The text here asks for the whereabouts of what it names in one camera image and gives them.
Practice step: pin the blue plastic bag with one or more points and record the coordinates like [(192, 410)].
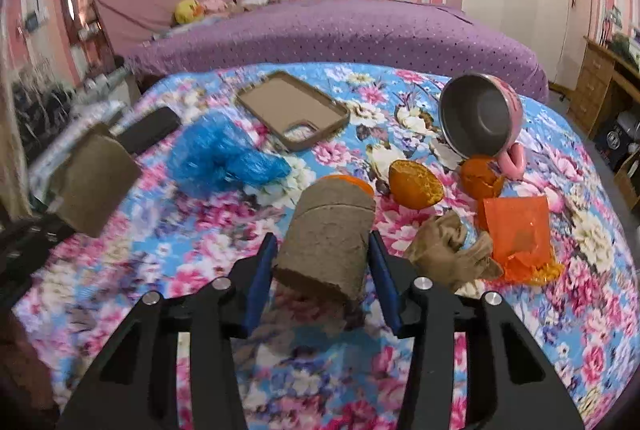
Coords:
[(220, 158)]

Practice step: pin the brown cardboard tube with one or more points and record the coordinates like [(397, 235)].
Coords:
[(95, 182), (320, 240)]

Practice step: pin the pink plush toy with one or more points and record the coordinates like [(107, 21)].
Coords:
[(215, 5)]

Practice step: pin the brown phone case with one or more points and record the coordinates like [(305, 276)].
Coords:
[(285, 103)]

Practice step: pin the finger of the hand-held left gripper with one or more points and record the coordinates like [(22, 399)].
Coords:
[(35, 227)]

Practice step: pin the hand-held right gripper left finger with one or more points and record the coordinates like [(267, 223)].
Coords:
[(257, 282)]

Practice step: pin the wooden desk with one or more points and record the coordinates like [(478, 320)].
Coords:
[(595, 75)]

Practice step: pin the purple bed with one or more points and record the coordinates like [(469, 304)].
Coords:
[(340, 35)]

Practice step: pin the orange plastic bag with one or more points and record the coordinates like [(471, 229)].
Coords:
[(515, 230)]

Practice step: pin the pink metal mug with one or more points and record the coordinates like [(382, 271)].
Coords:
[(480, 115)]

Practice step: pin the brown paper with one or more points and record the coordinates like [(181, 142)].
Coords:
[(445, 245)]

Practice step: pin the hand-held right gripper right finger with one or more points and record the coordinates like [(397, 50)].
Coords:
[(386, 282)]

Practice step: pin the yellow duck plush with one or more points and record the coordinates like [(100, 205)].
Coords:
[(187, 12)]

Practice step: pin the black bag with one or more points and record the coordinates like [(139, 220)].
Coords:
[(620, 140)]

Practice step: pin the black smartphone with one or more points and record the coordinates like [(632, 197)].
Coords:
[(149, 130)]

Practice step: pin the white wardrobe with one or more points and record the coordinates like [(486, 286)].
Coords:
[(520, 25)]

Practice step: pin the pink covered headboard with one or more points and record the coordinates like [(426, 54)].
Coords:
[(145, 5)]

